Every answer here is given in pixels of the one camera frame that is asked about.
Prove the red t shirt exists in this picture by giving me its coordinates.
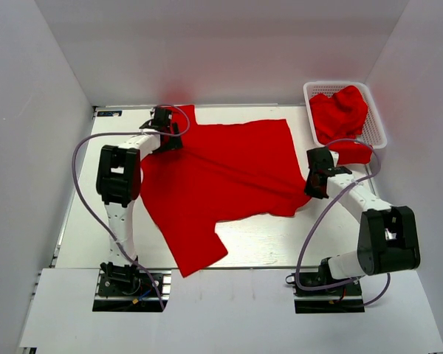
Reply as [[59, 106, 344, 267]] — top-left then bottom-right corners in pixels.
[[140, 105, 309, 277]]

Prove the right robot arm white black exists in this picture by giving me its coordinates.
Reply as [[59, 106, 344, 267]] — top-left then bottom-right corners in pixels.
[[295, 147, 421, 291]]

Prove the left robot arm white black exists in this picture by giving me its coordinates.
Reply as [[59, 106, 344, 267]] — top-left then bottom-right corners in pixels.
[[96, 105, 183, 266]]

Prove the red t shirts pile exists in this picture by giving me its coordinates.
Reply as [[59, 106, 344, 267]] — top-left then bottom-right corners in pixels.
[[309, 86, 372, 164]]

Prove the white plastic basket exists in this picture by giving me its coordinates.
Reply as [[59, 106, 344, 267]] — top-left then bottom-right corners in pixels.
[[303, 80, 387, 150]]

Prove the blue label sticker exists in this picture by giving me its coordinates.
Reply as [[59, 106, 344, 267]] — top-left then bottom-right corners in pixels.
[[97, 110, 123, 117]]

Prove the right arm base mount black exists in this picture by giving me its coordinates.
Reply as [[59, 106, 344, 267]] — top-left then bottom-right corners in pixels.
[[285, 266, 365, 314]]

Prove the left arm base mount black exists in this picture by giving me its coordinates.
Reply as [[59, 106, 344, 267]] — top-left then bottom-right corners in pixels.
[[92, 262, 171, 313]]

